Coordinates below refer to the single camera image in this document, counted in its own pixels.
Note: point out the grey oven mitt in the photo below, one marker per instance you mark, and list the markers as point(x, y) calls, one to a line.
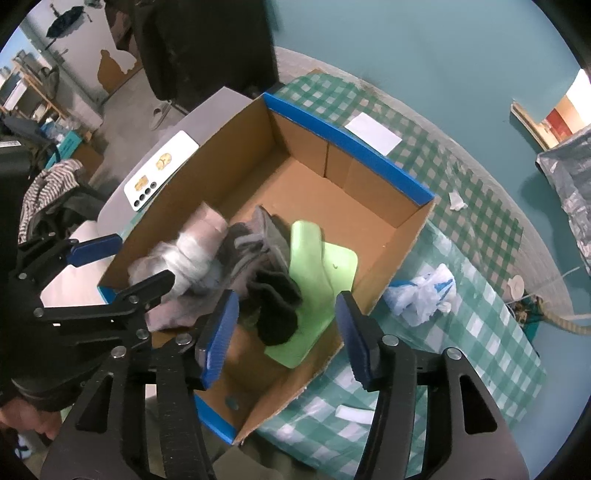
point(258, 240)

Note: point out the white cup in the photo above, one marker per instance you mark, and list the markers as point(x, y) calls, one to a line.
point(515, 287)

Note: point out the black fuzzy sock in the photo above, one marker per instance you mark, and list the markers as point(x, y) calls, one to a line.
point(277, 309)

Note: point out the person's left hand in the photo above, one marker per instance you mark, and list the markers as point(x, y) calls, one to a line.
point(27, 415)

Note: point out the dark cloth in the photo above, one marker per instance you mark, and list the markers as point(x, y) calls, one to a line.
point(207, 46)

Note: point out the light green cloth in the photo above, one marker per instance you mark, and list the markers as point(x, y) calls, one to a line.
point(314, 286)

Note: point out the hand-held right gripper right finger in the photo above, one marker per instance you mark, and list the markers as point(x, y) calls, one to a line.
point(355, 341)

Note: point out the silver tarp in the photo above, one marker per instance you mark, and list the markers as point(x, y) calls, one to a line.
point(572, 184)

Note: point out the white grey sock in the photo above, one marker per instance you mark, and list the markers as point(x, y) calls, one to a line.
point(189, 258)

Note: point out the striped cloth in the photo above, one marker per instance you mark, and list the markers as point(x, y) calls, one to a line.
point(46, 189)

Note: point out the green checkered tablecloth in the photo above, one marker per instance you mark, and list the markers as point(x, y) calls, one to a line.
point(461, 369)

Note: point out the white paper sheet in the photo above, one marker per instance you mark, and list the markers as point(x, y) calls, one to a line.
point(371, 133)

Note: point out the cardboard box with blue tape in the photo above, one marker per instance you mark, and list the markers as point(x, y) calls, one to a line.
point(323, 194)

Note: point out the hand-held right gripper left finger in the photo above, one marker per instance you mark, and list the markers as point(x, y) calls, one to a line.
point(219, 332)

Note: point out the white blue plastic bag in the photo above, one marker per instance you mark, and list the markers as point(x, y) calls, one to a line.
point(422, 293)

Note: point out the black umbrella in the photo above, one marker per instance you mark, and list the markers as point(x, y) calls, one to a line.
point(64, 23)

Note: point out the teal cardboard box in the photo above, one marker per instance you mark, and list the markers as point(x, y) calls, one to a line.
point(69, 144)

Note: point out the white paper scrap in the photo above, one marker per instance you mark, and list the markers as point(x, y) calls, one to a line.
point(456, 201)

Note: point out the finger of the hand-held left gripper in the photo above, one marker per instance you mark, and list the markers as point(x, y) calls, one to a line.
point(92, 251)
point(138, 290)

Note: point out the wooden shelf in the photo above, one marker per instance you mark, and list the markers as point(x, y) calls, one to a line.
point(37, 92)

